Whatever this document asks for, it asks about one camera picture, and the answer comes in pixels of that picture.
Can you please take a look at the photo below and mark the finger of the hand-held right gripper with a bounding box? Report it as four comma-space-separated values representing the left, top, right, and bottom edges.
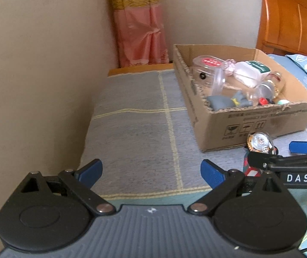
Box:
247, 151, 279, 170
288, 139, 307, 154

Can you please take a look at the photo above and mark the clear plastic jar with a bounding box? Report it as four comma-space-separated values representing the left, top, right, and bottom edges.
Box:
213, 68, 264, 100

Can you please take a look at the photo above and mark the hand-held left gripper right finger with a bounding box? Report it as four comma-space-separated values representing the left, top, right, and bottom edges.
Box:
188, 159, 283, 215

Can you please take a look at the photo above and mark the pink curtain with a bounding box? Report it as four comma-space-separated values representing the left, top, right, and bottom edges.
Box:
108, 0, 170, 68

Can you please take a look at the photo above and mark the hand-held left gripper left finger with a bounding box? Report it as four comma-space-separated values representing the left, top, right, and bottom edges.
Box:
21, 159, 116, 216

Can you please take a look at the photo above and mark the clear round container red label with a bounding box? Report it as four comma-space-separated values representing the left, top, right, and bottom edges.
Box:
192, 55, 224, 86

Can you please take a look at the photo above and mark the wooden headboard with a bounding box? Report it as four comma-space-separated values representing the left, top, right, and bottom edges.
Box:
255, 0, 307, 60

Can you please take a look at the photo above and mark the capsule bottle silver cap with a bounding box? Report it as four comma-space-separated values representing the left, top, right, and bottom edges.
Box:
258, 71, 286, 100

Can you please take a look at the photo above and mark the red drink can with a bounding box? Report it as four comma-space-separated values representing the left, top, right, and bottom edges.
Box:
243, 132, 277, 178

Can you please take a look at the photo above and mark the brown cardboard box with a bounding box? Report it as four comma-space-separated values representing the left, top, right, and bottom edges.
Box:
173, 44, 307, 153

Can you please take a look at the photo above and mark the grey blue plaid blanket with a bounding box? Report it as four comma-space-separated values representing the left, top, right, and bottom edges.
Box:
78, 68, 307, 250

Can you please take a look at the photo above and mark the grey cat toy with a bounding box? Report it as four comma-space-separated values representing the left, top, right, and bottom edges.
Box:
207, 91, 254, 111

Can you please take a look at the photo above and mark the white bottle green label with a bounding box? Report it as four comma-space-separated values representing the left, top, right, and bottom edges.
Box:
234, 60, 270, 88

